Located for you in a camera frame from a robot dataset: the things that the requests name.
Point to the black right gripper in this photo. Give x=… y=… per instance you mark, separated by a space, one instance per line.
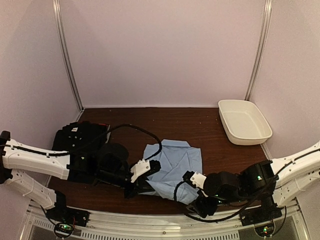
x=201 y=206

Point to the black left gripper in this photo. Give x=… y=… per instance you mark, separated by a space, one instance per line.
x=142 y=185

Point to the red black plaid shirt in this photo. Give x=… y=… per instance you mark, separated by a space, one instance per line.
x=104 y=124

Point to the light blue long sleeve shirt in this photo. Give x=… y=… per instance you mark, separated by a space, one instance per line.
x=176 y=158

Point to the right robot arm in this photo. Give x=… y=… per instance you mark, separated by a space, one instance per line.
x=265 y=187

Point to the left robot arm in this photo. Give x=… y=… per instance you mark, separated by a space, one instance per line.
x=17 y=159

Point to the right circuit board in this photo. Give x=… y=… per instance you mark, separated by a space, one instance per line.
x=265 y=230

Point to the circuit board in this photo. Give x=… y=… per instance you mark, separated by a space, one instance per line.
x=265 y=230
x=63 y=230

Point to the white plastic tub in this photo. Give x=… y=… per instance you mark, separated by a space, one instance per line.
x=243 y=122

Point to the left circuit board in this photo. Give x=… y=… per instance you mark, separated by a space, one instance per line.
x=63 y=230

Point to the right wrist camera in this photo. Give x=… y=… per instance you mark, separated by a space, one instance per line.
x=194 y=179

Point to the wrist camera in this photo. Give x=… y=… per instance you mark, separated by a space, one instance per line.
x=194 y=179
x=144 y=168

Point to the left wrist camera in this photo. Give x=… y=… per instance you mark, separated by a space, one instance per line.
x=144 y=168

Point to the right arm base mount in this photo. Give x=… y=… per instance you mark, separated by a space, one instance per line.
x=266 y=212

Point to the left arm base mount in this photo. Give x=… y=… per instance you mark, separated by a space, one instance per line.
x=72 y=216

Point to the front aluminium frame rail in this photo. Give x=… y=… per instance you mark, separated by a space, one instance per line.
x=116 y=226

